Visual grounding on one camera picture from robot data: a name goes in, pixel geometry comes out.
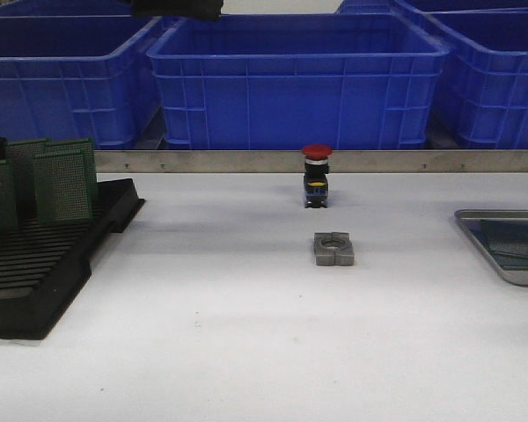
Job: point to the red emergency stop button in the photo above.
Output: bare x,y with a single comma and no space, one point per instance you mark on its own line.
316,167

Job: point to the right blue plastic bin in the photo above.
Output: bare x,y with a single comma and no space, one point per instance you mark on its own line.
481,96

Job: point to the grey metal clamp block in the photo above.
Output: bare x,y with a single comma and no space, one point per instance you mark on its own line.
333,249

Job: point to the far right blue bin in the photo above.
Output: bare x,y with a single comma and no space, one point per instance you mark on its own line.
356,7

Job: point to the blue plastic bin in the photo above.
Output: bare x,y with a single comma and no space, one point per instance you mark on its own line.
69,77
257,82
481,96

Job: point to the left blue plastic bin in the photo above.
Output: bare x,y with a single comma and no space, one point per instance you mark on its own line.
69,77

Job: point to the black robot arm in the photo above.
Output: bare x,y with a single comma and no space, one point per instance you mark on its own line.
200,10

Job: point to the green perforated circuit board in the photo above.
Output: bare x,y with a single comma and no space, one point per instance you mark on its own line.
506,237

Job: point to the centre blue plastic bin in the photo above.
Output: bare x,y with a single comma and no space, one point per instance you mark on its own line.
257,82

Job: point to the black slotted board rack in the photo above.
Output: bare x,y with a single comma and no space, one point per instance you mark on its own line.
43,268

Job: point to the silver metal tray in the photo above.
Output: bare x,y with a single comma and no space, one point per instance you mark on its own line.
469,221

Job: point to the far left blue bin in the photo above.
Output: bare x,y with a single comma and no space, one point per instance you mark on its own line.
64,8

